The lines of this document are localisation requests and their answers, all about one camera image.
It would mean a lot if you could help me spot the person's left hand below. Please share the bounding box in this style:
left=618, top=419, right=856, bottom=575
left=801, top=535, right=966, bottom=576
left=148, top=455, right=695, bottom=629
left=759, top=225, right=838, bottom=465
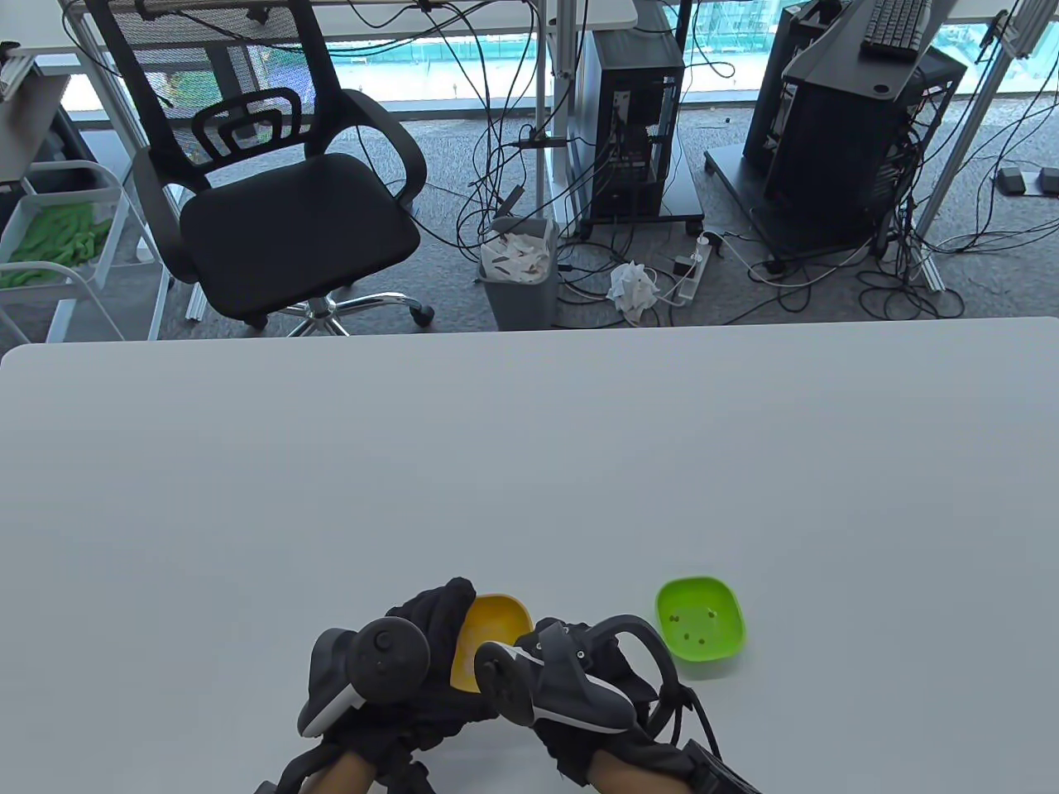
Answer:
left=321, top=576, right=499, bottom=766

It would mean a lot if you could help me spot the person's right hand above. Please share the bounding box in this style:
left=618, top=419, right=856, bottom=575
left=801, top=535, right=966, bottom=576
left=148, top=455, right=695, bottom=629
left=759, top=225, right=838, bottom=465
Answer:
left=517, top=616, right=689, bottom=787

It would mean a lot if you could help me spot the yellow small dish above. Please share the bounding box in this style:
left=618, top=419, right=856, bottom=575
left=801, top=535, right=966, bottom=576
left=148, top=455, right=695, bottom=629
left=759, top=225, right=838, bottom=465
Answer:
left=451, top=593, right=534, bottom=694

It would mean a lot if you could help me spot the black white controller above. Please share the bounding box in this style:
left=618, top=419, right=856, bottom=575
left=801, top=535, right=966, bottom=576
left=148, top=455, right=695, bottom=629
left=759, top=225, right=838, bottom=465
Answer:
left=298, top=616, right=431, bottom=737
left=473, top=614, right=681, bottom=735

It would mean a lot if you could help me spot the green small dish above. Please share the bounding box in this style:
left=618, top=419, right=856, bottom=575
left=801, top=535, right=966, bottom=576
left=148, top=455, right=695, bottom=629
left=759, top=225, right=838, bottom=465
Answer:
left=656, top=576, right=747, bottom=663

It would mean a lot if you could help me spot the person's left forearm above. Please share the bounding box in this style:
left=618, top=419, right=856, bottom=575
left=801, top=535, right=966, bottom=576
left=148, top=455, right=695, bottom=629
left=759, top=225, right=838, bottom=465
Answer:
left=252, top=736, right=438, bottom=794

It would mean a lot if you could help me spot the grey trash bin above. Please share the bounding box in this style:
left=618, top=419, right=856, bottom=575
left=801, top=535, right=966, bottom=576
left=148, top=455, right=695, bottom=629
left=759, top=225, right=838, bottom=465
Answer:
left=480, top=217, right=559, bottom=332

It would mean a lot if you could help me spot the white trash bag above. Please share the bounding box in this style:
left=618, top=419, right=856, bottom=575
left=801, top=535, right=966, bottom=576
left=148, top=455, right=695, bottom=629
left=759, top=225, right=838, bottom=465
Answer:
left=482, top=232, right=553, bottom=285

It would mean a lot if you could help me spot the crumpled white paper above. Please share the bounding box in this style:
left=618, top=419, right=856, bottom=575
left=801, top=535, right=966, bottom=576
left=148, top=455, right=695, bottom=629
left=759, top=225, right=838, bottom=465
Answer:
left=606, top=261, right=663, bottom=315

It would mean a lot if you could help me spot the black mesh office chair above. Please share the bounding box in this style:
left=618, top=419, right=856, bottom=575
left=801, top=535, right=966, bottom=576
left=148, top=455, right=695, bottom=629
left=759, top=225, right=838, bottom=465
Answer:
left=83, top=0, right=435, bottom=337

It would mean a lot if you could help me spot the white power strip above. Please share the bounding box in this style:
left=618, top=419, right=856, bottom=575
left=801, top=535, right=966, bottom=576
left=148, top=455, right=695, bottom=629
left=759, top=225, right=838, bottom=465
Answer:
left=674, top=234, right=714, bottom=303

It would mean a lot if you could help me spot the white metal trolley cart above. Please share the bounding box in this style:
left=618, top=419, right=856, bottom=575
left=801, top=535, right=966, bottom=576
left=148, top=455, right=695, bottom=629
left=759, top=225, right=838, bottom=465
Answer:
left=0, top=160, right=172, bottom=344

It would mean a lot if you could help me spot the black rolling platform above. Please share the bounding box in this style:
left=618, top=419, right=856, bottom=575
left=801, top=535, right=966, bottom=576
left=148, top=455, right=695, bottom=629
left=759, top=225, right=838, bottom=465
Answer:
left=577, top=136, right=706, bottom=242

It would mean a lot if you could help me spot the black flat floor platform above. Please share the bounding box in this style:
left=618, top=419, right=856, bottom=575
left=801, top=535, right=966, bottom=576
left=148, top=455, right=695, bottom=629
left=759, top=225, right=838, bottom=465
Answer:
left=705, top=147, right=898, bottom=264

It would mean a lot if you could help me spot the green cloth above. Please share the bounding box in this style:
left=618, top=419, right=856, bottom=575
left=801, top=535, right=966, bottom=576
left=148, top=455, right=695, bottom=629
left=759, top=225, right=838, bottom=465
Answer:
left=0, top=203, right=113, bottom=290

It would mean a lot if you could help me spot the large black computer tower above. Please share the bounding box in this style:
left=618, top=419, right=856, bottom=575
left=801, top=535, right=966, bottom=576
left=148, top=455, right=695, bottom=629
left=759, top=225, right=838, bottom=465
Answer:
left=743, top=4, right=967, bottom=249

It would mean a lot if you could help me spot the black tilted desk panel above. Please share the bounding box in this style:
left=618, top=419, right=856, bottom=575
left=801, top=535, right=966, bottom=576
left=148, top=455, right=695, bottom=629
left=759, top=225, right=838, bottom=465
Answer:
left=782, top=0, right=952, bottom=102

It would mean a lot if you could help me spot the black keyboard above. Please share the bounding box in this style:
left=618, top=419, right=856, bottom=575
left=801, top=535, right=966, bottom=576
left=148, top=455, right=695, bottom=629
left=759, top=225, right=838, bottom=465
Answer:
left=859, top=0, right=934, bottom=60

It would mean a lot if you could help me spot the white desk post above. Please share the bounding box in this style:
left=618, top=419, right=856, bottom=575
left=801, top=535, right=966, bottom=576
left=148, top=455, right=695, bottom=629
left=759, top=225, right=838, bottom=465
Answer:
left=534, top=0, right=580, bottom=224

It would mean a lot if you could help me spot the tangle of black cables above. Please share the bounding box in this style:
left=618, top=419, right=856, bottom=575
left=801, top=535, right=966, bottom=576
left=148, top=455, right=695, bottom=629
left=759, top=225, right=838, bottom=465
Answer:
left=451, top=108, right=994, bottom=323

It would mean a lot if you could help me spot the silver aluminium frame leg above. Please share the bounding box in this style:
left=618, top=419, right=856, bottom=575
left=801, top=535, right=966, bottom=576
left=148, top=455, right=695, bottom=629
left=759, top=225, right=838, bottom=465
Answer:
left=914, top=0, right=1047, bottom=292

